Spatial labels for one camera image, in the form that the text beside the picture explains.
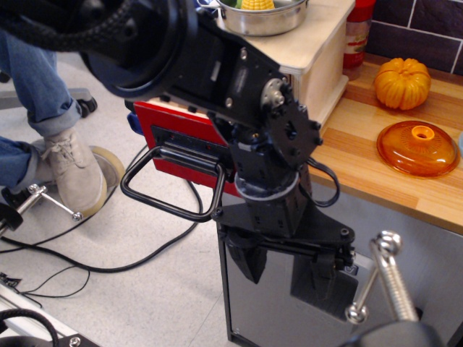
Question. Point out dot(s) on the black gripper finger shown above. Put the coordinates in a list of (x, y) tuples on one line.
[(330, 295), (248, 255)]

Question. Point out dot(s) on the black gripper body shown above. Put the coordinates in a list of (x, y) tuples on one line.
[(288, 221)]

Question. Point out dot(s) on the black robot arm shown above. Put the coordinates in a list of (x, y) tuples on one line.
[(134, 49)]

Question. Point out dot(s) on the light wooden box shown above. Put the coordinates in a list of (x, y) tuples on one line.
[(314, 58)]

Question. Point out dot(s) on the metal clamp screw right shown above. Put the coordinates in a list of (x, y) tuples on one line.
[(384, 248)]

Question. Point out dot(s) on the orange glass lid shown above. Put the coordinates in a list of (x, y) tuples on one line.
[(417, 148)]

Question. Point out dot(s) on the roll of tape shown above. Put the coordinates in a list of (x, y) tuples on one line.
[(112, 169)]

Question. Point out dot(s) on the orange toy pumpkin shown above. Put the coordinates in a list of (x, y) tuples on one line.
[(402, 84)]

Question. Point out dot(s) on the stainless steel pot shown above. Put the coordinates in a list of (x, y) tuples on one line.
[(285, 17)]

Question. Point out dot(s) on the red lidded spice jar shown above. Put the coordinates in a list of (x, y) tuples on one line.
[(357, 33)]

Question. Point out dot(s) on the beige shoe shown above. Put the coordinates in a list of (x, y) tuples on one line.
[(79, 179)]

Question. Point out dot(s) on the yellow toy corn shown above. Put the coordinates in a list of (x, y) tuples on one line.
[(257, 5)]

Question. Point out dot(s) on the blue jeans leg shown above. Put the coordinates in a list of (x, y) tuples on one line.
[(50, 107)]

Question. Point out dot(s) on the black wire drawer handle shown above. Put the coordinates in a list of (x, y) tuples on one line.
[(157, 190)]

